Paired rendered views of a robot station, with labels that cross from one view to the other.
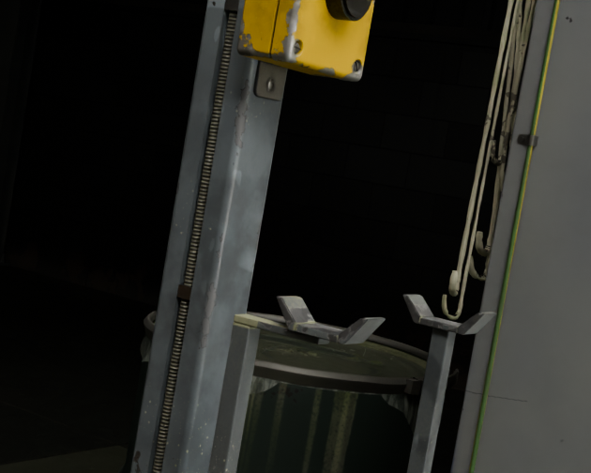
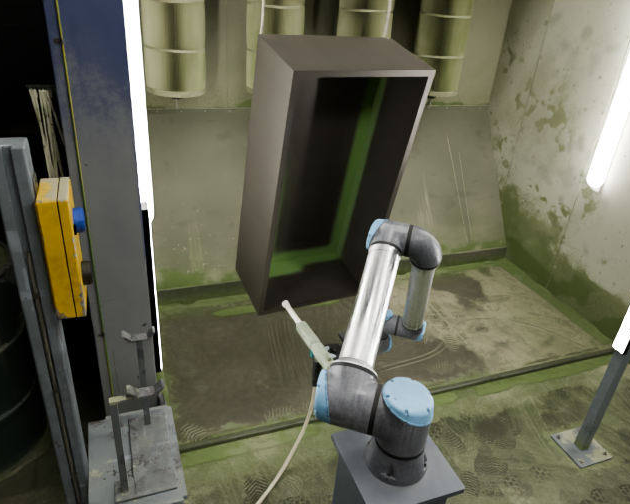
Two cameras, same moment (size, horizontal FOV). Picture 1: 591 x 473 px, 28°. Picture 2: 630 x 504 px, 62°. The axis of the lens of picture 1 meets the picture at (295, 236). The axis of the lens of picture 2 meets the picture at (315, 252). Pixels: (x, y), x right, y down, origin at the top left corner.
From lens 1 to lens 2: 88 cm
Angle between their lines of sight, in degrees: 58
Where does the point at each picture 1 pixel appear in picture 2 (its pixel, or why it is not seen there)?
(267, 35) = (72, 311)
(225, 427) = (117, 430)
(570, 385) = (131, 288)
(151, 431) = (59, 433)
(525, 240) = (96, 248)
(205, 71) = (32, 322)
